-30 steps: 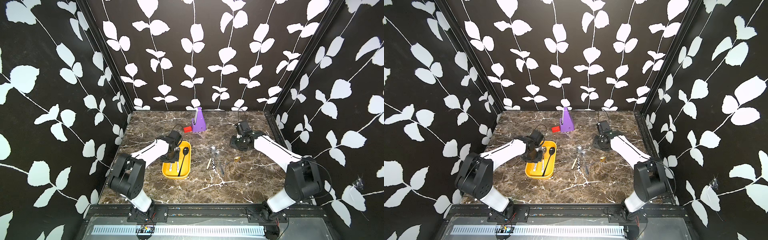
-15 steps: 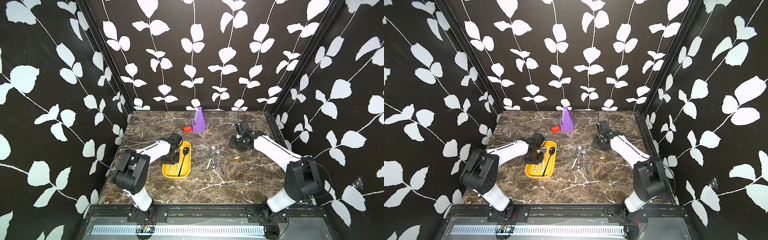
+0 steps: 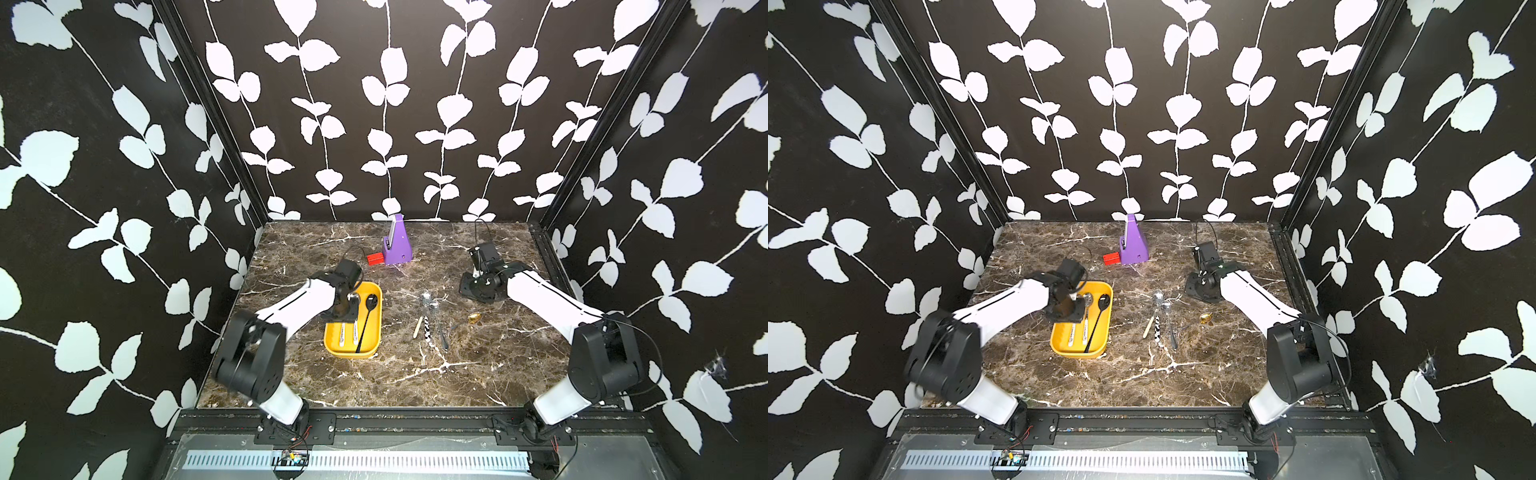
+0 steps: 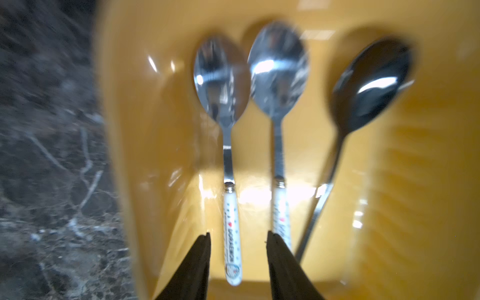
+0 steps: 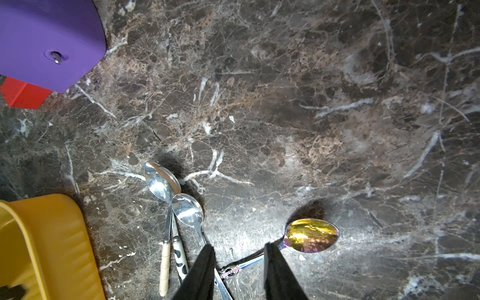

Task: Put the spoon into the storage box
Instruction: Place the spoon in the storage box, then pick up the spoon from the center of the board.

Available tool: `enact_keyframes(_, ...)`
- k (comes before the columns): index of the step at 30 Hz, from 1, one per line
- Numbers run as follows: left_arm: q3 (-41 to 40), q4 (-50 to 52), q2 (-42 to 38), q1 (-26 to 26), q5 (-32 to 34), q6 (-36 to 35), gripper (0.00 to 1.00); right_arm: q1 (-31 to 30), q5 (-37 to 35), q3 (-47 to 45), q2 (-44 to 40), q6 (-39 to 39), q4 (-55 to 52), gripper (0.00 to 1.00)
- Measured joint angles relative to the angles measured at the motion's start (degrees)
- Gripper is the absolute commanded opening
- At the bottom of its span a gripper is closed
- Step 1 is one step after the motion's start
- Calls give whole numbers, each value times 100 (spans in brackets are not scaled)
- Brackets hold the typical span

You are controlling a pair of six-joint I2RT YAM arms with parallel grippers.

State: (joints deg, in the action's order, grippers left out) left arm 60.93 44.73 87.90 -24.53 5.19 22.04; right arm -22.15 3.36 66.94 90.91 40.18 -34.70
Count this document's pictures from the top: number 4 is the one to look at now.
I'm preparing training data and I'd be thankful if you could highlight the black long spoon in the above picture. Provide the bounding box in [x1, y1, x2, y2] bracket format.
[295, 37, 414, 262]

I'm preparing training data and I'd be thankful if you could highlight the white handled steel spoon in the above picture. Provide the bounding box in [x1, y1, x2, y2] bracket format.
[192, 34, 251, 286]

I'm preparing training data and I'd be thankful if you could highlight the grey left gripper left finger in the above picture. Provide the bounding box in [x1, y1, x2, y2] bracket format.
[156, 232, 211, 300]

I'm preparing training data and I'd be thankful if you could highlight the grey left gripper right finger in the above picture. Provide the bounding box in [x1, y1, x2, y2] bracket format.
[266, 231, 325, 300]

